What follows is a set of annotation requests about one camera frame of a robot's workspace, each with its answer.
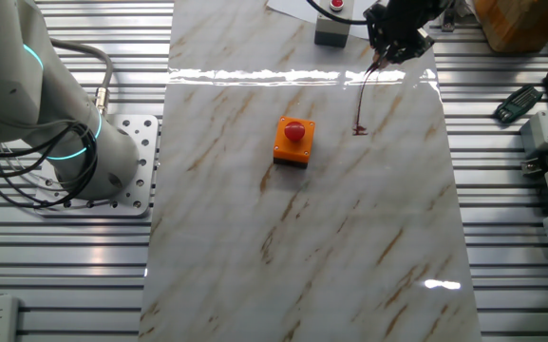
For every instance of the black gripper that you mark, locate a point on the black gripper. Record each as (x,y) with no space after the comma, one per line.
(402,24)

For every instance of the red-framed glasses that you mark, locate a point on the red-framed glasses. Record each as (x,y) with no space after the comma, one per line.
(360,104)

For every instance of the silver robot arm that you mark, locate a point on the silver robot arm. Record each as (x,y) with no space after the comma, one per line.
(17,95)

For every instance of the orange box red mushroom button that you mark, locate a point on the orange box red mushroom button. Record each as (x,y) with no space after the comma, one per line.
(294,142)

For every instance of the brown cardboard box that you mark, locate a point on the brown cardboard box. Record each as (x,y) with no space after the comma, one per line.
(525,24)

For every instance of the light grey box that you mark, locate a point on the light grey box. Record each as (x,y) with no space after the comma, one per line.
(539,133)

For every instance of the marble pattern table mat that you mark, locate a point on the marble pattern table mat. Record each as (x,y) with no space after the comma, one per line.
(254,237)

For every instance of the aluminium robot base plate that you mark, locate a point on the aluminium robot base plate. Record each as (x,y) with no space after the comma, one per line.
(145,142)

